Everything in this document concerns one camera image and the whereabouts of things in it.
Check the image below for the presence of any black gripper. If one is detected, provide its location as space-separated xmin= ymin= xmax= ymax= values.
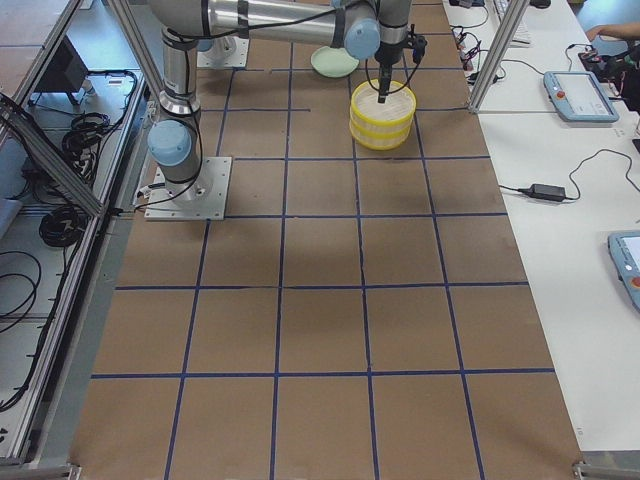
xmin=375 ymin=42 xmax=405 ymax=104

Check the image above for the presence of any yellow steamer layer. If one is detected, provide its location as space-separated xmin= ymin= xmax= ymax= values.
xmin=350 ymin=79 xmax=417 ymax=128
xmin=349 ymin=120 xmax=413 ymax=151

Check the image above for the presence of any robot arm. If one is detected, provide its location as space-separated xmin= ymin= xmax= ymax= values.
xmin=145 ymin=1 xmax=420 ymax=220

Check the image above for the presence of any white steamer cloth liner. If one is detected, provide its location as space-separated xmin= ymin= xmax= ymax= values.
xmin=352 ymin=83 xmax=415 ymax=121

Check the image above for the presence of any light green plate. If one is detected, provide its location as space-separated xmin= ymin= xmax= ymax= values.
xmin=310 ymin=46 xmax=359 ymax=78

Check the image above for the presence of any blue teach pendant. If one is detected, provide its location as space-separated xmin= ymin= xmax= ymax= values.
xmin=607 ymin=230 xmax=640 ymax=310
xmin=543 ymin=71 xmax=619 ymax=124

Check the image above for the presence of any black power adapter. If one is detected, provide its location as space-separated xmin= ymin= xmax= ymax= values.
xmin=517 ymin=183 xmax=568 ymax=202

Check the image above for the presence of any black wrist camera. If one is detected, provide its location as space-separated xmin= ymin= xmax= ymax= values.
xmin=409 ymin=24 xmax=428 ymax=66

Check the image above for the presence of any aluminium frame post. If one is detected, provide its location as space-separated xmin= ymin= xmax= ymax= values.
xmin=468 ymin=0 xmax=528 ymax=114

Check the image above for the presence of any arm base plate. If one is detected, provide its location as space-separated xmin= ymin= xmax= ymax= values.
xmin=144 ymin=157 xmax=232 ymax=221
xmin=197 ymin=36 xmax=250 ymax=70

